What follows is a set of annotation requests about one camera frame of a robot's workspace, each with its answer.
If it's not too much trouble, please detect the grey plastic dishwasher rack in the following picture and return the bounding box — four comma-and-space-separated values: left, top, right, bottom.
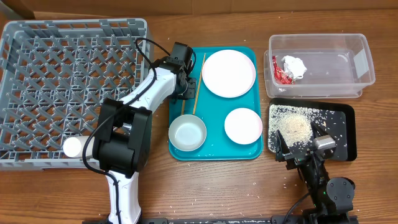
1, 18, 154, 171

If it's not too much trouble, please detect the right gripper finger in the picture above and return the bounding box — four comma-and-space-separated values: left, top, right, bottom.
275, 130, 290, 161
311, 122, 329, 139

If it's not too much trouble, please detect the white paper napkin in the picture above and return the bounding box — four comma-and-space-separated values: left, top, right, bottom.
282, 55, 307, 81

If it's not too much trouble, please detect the teal plastic serving tray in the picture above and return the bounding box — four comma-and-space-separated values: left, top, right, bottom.
167, 46, 264, 162

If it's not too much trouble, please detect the clear plastic waste bin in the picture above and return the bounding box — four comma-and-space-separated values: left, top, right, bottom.
264, 34, 376, 99

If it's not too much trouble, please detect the pile of rice grains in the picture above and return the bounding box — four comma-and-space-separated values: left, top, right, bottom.
267, 105, 346, 152

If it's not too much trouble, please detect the white paper cup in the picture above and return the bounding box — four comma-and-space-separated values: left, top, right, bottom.
63, 136, 88, 158

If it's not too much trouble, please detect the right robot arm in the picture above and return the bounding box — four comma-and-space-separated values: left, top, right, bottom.
271, 123, 359, 224

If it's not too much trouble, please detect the large white round plate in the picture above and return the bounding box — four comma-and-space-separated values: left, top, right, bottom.
202, 50, 256, 98

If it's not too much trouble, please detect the small white round plate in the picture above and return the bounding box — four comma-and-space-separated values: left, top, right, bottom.
224, 108, 263, 145

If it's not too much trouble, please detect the black plastic tray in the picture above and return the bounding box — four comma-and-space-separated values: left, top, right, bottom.
267, 98, 357, 161

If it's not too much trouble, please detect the grey metal bowl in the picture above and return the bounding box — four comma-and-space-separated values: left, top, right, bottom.
169, 114, 207, 152

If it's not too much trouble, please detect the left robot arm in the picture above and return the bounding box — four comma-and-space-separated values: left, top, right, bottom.
90, 55, 196, 223

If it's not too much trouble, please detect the red food wrapper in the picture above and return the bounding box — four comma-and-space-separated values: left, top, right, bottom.
272, 56, 293, 85

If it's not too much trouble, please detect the wooden chopstick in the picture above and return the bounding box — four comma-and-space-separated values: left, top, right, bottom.
181, 100, 185, 115
192, 53, 206, 115

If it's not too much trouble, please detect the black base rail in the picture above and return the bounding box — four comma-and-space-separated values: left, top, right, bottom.
82, 215, 360, 224

